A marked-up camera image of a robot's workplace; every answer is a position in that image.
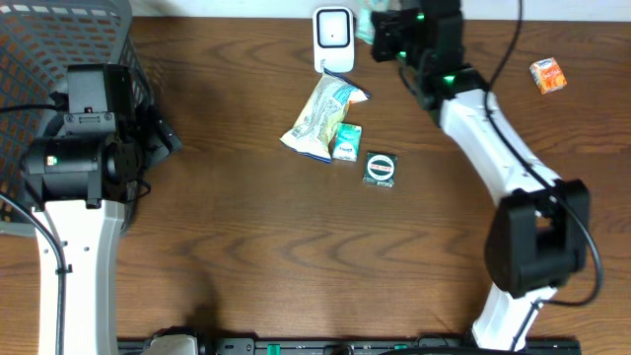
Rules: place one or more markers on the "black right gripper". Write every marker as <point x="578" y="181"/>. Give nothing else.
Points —
<point x="385" y="22"/>

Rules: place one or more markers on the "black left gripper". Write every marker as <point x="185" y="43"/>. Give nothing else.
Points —
<point x="160" y="140"/>

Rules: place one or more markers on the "green white snack packet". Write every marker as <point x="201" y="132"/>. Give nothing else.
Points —
<point x="365" y="30"/>

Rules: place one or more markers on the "teal Kleenex tissue pack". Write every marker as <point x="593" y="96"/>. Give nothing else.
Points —
<point x="347" y="142"/>

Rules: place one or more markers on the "yellow white snack bag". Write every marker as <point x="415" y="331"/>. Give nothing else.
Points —
<point x="318" y="121"/>

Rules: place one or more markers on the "dark box round white label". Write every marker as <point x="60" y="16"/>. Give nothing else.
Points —
<point x="380" y="169"/>

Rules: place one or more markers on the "clear orange snack packet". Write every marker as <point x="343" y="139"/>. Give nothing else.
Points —
<point x="547" y="75"/>

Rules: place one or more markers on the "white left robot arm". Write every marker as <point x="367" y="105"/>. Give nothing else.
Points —
<point x="85" y="181"/>

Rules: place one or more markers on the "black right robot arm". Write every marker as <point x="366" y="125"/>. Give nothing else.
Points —
<point x="539" y="236"/>

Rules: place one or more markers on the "white barcode scanner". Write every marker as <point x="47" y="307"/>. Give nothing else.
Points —
<point x="333" y="39"/>

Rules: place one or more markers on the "dark grey plastic basket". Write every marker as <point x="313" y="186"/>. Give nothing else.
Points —
<point x="39" y="40"/>

